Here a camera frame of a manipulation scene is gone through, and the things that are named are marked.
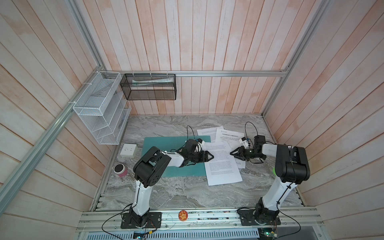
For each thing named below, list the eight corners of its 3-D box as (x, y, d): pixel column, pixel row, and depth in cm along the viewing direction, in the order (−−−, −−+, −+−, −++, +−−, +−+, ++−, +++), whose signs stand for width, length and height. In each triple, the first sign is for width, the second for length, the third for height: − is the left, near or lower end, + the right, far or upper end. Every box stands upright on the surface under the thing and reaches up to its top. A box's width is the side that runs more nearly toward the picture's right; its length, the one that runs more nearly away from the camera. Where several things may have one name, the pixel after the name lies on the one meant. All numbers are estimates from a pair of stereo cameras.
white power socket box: (121, 157, 98) (119, 154, 95) (125, 147, 104) (122, 143, 100) (134, 157, 98) (133, 154, 95) (137, 147, 104) (135, 143, 100)
